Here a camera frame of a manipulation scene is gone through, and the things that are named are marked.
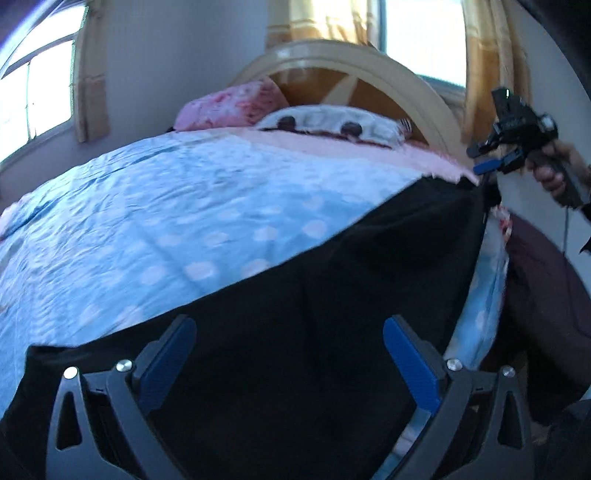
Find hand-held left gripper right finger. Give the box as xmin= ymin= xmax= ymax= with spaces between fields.
xmin=383 ymin=315 xmax=536 ymax=480

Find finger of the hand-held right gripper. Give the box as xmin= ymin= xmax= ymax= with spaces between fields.
xmin=473 ymin=154 xmax=525 ymax=176
xmin=466 ymin=133 xmax=505 ymax=158

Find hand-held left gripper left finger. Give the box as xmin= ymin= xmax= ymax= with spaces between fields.
xmin=45 ymin=315 xmax=199 ymax=480

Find black pants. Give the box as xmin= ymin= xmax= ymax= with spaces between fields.
xmin=0 ymin=173 xmax=499 ymax=480

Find person's right hand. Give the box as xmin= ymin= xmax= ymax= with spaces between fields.
xmin=531 ymin=141 xmax=591 ymax=205

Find yellow curtain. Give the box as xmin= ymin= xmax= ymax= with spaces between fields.
xmin=462 ymin=0 xmax=529 ymax=139
xmin=69 ymin=0 xmax=112 ymax=143
xmin=265 ymin=0 xmax=384 ymax=49

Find window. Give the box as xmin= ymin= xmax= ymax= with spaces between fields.
xmin=383 ymin=0 xmax=468 ymax=88
xmin=0 ymin=7 xmax=88 ymax=145

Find person's dark clothing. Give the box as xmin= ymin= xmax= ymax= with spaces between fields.
xmin=480 ymin=212 xmax=591 ymax=480

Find wooden headboard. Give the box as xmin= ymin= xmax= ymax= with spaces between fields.
xmin=226 ymin=41 xmax=467 ymax=164

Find blue and pink bed sheet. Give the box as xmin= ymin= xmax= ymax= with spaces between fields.
xmin=0 ymin=127 xmax=511 ymax=416

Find white pillow with brown spots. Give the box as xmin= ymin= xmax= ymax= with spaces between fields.
xmin=254 ymin=105 xmax=414 ymax=148

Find pink pillow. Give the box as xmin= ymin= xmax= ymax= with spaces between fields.
xmin=178 ymin=78 xmax=289 ymax=133

